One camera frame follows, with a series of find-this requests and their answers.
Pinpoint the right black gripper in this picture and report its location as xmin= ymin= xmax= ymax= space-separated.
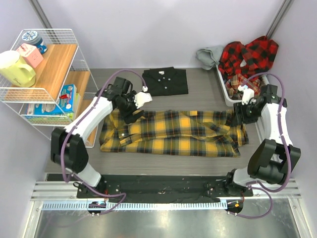
xmin=232 ymin=101 xmax=262 ymax=126

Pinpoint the blue product box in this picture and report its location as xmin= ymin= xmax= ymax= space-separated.
xmin=26 ymin=84 xmax=77 ymax=116

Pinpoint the yellow green pitcher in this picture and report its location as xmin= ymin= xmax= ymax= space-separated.
xmin=0 ymin=50 xmax=36 ymax=88

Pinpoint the brown plaid shirt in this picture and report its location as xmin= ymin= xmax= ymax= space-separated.
xmin=225 ymin=74 xmax=264 ymax=100

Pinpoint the folded black shirt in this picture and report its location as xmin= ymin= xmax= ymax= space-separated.
xmin=142 ymin=67 xmax=188 ymax=97

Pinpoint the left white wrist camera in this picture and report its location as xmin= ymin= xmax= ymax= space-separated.
xmin=134 ymin=86 xmax=153 ymax=109

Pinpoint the yellow plaid long sleeve shirt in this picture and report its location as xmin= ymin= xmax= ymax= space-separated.
xmin=99 ymin=110 xmax=249 ymax=158

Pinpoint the white slotted cable duct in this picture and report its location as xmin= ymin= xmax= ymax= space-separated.
xmin=42 ymin=200 xmax=227 ymax=211

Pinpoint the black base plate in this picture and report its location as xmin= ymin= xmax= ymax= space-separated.
xmin=76 ymin=173 xmax=255 ymax=199

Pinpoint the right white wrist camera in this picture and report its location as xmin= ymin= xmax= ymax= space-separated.
xmin=238 ymin=85 xmax=254 ymax=105

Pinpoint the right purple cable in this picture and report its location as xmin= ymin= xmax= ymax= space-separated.
xmin=232 ymin=72 xmax=293 ymax=219

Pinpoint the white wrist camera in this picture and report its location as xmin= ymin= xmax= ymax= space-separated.
xmin=134 ymin=86 xmax=153 ymax=109
xmin=238 ymin=85 xmax=254 ymax=105

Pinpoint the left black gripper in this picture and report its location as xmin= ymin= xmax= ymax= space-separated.
xmin=117 ymin=91 xmax=145 ymax=124

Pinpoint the white wire shelf rack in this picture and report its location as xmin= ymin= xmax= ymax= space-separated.
xmin=0 ymin=29 xmax=98 ymax=139

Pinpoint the red black plaid shirt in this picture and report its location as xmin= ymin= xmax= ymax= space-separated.
xmin=218 ymin=36 xmax=279 ymax=80

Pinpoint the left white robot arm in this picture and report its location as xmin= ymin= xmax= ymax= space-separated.
xmin=51 ymin=77 xmax=152 ymax=198

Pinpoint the white laundry basket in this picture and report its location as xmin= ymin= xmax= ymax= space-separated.
xmin=216 ymin=68 xmax=268 ymax=107

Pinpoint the purple cable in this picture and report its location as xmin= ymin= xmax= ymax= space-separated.
xmin=232 ymin=72 xmax=293 ymax=219
xmin=60 ymin=69 xmax=149 ymax=215

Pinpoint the green box on shelf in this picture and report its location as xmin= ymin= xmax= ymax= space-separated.
xmin=67 ymin=93 xmax=81 ymax=120

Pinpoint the grey crumpled shirt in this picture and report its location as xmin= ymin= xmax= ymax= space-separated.
xmin=196 ymin=46 xmax=224 ymax=70

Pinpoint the pink cube box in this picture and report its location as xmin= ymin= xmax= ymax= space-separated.
xmin=16 ymin=43 xmax=44 ymax=68

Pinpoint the blue patterned tin can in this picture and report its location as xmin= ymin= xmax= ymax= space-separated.
xmin=21 ymin=30 xmax=48 ymax=54

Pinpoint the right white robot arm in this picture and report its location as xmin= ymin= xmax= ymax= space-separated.
xmin=223 ymin=84 xmax=301 ymax=196

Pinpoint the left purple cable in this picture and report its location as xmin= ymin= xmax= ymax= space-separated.
xmin=60 ymin=69 xmax=149 ymax=215

